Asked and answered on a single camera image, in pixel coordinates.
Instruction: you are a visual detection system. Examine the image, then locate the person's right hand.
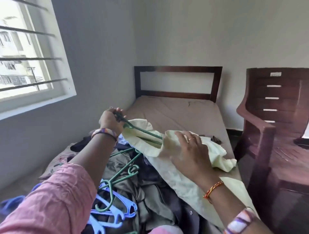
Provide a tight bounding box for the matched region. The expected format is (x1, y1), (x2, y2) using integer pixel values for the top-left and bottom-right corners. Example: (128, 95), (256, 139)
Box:
(170, 130), (221, 192)

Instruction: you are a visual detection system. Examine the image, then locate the person's left hand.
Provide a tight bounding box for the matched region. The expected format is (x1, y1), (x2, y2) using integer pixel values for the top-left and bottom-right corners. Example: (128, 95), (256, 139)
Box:
(98, 107), (126, 136)

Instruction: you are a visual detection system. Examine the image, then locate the light yellow shirt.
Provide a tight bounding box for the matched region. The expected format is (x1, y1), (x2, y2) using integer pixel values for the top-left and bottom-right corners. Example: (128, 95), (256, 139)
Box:
(121, 118), (259, 230)

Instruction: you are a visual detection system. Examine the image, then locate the green plastic hanger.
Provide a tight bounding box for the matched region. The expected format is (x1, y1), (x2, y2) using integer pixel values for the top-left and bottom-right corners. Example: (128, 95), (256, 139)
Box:
(113, 111), (165, 148)

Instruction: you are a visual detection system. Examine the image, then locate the olive green button shirt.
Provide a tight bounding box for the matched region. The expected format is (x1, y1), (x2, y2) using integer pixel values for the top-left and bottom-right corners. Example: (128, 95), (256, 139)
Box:
(97, 149), (179, 234)

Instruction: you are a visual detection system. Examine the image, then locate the pink floral striped garment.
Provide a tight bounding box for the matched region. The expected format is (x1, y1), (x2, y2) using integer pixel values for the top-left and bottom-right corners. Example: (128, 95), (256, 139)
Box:
(39, 145), (78, 181)

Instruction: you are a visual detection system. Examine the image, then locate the person's left forearm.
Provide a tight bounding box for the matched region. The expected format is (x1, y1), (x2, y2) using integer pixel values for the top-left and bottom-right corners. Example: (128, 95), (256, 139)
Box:
(69, 131), (117, 189)

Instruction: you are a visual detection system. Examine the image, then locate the person's right forearm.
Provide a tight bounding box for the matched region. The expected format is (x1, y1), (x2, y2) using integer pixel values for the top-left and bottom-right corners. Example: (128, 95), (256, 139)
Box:
(205, 182), (273, 234)

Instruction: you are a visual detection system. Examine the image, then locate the bed with beige sheet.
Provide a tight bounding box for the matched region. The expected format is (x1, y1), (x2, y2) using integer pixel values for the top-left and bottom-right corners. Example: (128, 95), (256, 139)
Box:
(0, 95), (242, 203)

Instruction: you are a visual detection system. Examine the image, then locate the dark wooden bed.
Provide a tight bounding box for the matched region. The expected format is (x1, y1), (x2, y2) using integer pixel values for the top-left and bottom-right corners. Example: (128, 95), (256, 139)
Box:
(0, 66), (261, 234)

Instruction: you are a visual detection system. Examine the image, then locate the striped orange purple bangle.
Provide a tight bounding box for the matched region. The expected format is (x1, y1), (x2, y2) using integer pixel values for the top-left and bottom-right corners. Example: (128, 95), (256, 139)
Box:
(91, 127), (119, 142)

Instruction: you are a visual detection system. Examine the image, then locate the white framed window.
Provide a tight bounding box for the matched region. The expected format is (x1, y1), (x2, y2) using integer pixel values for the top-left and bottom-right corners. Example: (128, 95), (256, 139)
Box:
(0, 0), (77, 121)

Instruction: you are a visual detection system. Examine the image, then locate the striped white purple bangle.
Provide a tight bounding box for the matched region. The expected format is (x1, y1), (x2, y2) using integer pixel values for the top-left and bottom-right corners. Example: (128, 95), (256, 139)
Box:
(223, 207), (257, 234)

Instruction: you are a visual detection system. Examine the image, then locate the maroon plastic chair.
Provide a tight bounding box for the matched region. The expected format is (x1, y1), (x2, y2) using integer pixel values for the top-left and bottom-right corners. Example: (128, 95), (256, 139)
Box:
(236, 67), (309, 234)

